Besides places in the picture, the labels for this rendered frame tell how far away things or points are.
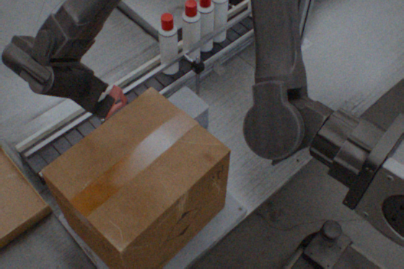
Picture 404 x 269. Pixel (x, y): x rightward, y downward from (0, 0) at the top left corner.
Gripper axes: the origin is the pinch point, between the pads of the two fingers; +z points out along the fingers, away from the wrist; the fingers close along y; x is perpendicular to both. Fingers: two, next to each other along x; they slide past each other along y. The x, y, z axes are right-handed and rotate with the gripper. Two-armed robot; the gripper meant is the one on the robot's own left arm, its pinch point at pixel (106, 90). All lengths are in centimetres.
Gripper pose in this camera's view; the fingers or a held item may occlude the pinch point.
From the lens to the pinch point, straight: 103.6
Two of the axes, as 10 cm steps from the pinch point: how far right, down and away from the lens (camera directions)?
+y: -7.8, -5.1, 3.7
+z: 4.0, 0.6, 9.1
